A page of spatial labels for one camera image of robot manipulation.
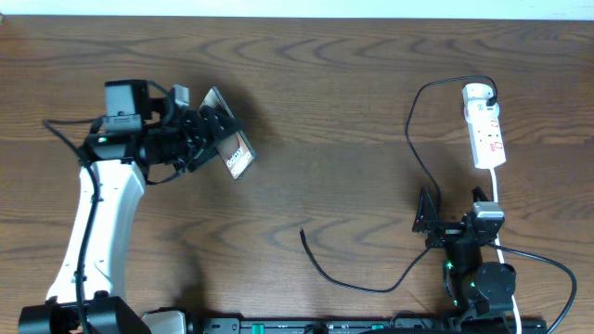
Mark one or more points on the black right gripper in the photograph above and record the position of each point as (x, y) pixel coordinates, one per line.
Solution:
(427, 221)

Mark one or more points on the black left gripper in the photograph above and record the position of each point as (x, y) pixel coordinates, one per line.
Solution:
(188, 140)

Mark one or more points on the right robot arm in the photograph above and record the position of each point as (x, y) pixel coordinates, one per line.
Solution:
(480, 289)

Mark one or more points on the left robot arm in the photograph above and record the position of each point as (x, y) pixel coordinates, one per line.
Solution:
(88, 293)

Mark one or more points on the white USB charger adapter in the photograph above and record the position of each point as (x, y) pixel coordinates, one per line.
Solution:
(477, 91)

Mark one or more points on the white power strip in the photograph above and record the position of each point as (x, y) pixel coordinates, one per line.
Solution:
(485, 134)

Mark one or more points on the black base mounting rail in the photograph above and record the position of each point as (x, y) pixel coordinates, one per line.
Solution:
(403, 324)

